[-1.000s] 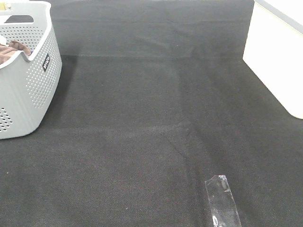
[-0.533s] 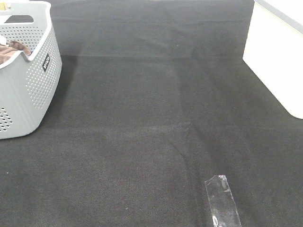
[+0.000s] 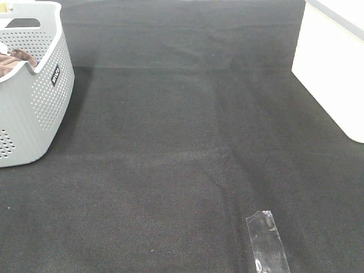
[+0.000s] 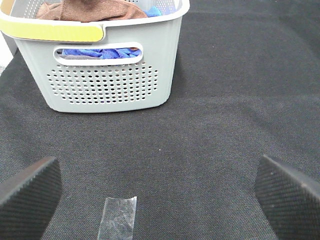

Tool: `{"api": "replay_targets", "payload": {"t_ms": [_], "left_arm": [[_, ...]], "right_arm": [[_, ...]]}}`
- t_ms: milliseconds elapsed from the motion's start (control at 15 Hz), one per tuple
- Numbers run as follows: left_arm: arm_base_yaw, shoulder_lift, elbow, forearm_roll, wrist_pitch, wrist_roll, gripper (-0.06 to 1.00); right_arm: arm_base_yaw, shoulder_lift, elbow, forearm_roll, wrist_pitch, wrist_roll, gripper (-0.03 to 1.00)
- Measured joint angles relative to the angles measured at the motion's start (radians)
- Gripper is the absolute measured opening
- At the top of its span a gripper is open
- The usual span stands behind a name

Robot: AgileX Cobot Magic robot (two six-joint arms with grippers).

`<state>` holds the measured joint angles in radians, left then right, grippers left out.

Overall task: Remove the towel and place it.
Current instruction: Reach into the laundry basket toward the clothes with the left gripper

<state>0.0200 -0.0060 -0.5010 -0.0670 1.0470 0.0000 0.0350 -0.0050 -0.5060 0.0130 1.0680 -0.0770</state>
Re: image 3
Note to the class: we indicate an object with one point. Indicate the black table cloth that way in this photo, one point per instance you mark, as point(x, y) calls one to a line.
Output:
point(185, 119)

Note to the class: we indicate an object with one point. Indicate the clear adhesive tape strip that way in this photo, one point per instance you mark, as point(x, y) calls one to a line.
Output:
point(268, 251)

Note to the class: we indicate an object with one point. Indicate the grey perforated laundry basket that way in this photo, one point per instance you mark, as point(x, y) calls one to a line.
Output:
point(33, 99)

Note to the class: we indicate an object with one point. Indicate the brown microfibre towel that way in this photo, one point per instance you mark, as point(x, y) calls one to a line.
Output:
point(10, 60)

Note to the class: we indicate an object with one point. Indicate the white plastic storage box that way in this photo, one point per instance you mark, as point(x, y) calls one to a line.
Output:
point(328, 61)

